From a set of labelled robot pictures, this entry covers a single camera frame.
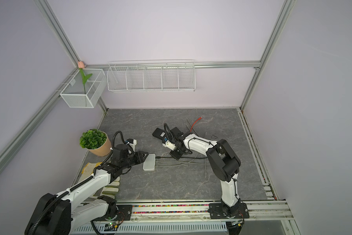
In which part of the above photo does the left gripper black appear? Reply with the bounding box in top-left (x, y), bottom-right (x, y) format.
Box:
top-left (121, 150), bottom-right (149, 169)

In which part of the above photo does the red ethernet cable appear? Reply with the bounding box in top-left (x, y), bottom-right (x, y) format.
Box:
top-left (189, 117), bottom-right (203, 133)

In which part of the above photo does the black cable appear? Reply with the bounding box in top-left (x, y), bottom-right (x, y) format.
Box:
top-left (154, 155), bottom-right (209, 160)

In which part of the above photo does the white network switch box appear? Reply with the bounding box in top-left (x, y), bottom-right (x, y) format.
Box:
top-left (143, 154), bottom-right (156, 171)

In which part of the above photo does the black network switch box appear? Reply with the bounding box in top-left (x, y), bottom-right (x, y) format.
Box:
top-left (152, 128), bottom-right (168, 141)

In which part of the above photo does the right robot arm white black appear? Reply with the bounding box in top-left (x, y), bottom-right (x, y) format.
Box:
top-left (153, 124), bottom-right (248, 219)

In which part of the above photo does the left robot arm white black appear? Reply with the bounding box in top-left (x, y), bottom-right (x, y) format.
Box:
top-left (24, 144), bottom-right (149, 235)

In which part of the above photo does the green potted plant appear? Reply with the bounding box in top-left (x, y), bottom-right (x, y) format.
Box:
top-left (80, 129), bottom-right (111, 157)

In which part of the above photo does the yellow white work glove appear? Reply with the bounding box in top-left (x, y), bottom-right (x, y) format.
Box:
top-left (77, 162), bottom-right (121, 200)

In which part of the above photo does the pink tulip artificial flower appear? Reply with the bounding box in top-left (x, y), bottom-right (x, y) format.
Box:
top-left (78, 61), bottom-right (92, 95)

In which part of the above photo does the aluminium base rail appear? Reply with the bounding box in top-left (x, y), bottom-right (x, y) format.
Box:
top-left (46, 200), bottom-right (294, 225)

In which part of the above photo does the white wire wall shelf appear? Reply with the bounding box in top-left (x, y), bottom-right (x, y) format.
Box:
top-left (107, 60), bottom-right (196, 92)

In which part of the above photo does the white mesh wall basket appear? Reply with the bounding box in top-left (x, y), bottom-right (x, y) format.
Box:
top-left (60, 69), bottom-right (107, 108)

